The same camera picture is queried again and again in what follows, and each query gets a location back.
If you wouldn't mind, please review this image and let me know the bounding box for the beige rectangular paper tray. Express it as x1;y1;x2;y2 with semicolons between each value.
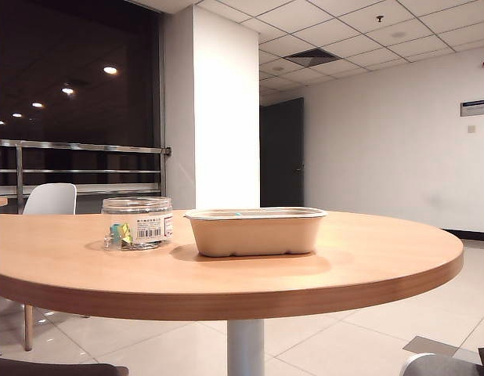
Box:
184;206;329;258

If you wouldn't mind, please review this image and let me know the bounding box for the clear plastic jar with label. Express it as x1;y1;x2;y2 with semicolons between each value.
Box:
101;197;174;252

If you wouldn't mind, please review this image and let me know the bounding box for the dark door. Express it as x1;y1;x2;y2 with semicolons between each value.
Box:
259;96;305;208

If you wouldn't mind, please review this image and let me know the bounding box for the ceiling air vent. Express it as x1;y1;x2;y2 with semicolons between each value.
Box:
283;47;339;67

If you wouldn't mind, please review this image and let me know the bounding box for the metal railing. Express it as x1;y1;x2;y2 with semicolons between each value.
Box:
0;139;172;215

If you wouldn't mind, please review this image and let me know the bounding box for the white plastic chair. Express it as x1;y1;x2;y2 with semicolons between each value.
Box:
22;183;78;352

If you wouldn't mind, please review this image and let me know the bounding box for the dark brown seat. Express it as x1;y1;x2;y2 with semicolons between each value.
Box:
0;356;129;376

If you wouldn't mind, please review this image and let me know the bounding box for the white table pedestal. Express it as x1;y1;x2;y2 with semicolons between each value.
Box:
226;320;265;376

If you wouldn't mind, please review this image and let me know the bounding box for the wall sign plate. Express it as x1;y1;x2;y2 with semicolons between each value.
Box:
460;98;484;118

